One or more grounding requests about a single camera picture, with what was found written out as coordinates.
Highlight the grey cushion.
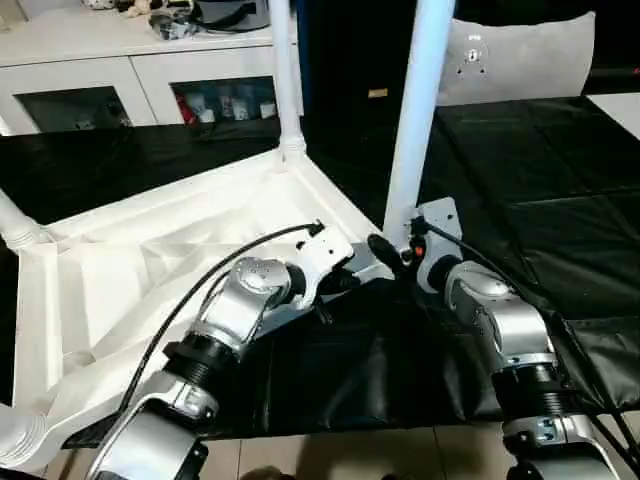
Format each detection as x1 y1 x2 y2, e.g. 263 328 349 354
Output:
434 12 599 107

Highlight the white plastic table leg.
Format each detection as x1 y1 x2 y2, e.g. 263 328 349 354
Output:
267 0 309 163
0 188 49 253
0 408 53 471
382 0 459 241

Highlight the black furniture with yellow label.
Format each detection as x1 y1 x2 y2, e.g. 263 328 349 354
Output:
298 0 446 113

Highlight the black work mat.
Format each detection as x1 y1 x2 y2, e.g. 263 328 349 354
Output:
0 92 640 441

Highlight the white flat panel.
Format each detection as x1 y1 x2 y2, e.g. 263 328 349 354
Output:
584 92 640 139

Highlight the white glass-door cabinet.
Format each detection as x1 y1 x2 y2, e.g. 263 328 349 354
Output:
0 0 303 133

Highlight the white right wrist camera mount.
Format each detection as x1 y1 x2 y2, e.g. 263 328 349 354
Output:
404 197 463 293

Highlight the white plastic table top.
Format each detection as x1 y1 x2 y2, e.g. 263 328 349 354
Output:
0 150 401 473

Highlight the grey round appliance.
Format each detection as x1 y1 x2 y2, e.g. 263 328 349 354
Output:
193 0 273 33

